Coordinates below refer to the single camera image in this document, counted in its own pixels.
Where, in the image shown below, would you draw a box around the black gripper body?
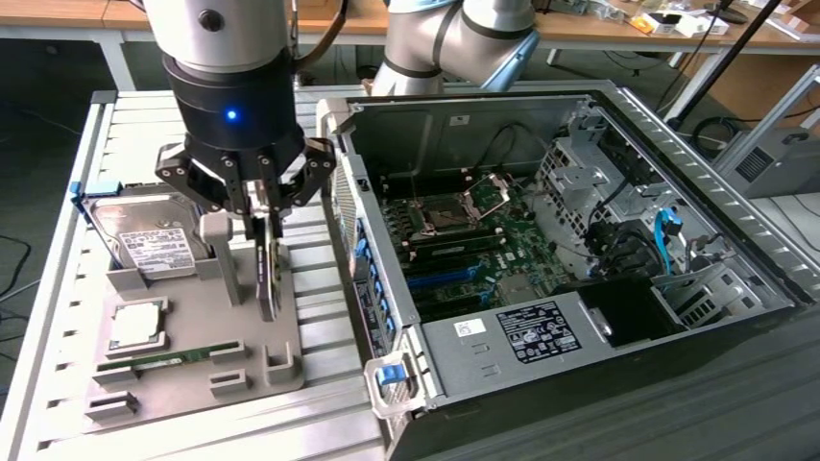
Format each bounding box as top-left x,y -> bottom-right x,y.
159,52 -> 308,160

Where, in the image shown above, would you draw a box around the graphics card with black cooler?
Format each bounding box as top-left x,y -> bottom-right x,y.
245,180 -> 287,323

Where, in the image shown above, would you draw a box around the thin metal locking lever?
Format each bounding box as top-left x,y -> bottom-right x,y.
408,161 -> 425,212

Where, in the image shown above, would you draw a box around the silver hard disk drive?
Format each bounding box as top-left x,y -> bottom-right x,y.
85,191 -> 211,282

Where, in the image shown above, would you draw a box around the hard drive with blue caddy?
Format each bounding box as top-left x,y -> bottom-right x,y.
65,178 -> 207,270

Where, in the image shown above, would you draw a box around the black installed RAM stick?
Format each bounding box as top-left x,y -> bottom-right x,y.
409,230 -> 508,263

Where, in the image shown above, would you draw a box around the metal socket cover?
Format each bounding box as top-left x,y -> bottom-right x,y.
461,172 -> 517,217

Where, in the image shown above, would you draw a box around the blue expansion slot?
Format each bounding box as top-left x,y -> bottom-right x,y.
407,267 -> 480,290

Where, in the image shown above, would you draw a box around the grey plastic parts rack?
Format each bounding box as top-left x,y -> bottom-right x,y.
80,213 -> 308,436

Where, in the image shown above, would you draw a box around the silver CPU chip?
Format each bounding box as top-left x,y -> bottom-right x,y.
107,304 -> 161,352

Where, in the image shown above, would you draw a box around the black expansion slot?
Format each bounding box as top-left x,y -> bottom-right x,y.
412,289 -> 485,308
415,301 -> 492,321

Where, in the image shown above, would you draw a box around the green motherboard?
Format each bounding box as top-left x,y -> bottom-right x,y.
380,167 -> 577,323

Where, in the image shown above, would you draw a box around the green RAM stick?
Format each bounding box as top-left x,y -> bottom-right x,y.
95,343 -> 236,376

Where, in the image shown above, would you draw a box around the perforated metal drive cage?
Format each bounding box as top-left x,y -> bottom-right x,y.
535,136 -> 616,241

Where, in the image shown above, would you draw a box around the silver chipset heatsink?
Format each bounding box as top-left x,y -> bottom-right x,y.
499,276 -> 545,302

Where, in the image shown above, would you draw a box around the grey power supply unit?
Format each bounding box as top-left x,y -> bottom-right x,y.
419,292 -> 616,400

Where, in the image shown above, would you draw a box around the black plastic shroud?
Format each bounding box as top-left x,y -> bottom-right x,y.
553,276 -> 687,350

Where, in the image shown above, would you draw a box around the white box black top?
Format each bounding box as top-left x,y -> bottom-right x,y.
641,12 -> 684,36

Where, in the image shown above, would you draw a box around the grey metal disk bay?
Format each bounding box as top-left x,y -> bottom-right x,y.
649,261 -> 780,328

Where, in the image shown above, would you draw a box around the black tripod pole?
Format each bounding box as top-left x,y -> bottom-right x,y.
665,0 -> 787,131

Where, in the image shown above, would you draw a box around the black monitor foot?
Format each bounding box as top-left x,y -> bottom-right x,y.
701,0 -> 751,25

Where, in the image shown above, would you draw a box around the grey machine housing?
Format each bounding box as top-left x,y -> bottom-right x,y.
713,127 -> 820,201

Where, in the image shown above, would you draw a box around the open black PC case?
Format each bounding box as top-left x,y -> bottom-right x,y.
315,79 -> 820,461

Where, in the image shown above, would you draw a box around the dark arm cable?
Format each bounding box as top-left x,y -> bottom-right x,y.
291,0 -> 352,66

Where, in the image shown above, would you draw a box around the black looped wire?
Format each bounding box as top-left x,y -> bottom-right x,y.
476,123 -> 545,169

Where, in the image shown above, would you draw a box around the wooden desk white frame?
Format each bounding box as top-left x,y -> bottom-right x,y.
0,0 -> 392,92
537,0 -> 820,121

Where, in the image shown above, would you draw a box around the black wire bundle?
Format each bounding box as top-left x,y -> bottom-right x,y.
585,223 -> 661,279

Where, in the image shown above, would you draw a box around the blue SATA wire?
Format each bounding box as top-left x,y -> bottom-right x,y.
652,206 -> 684,279

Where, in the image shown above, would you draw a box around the black coiled floor cable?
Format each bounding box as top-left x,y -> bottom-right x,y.
695,117 -> 748,158

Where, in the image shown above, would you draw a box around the aluminium profile post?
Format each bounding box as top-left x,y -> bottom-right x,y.
709,64 -> 820,174

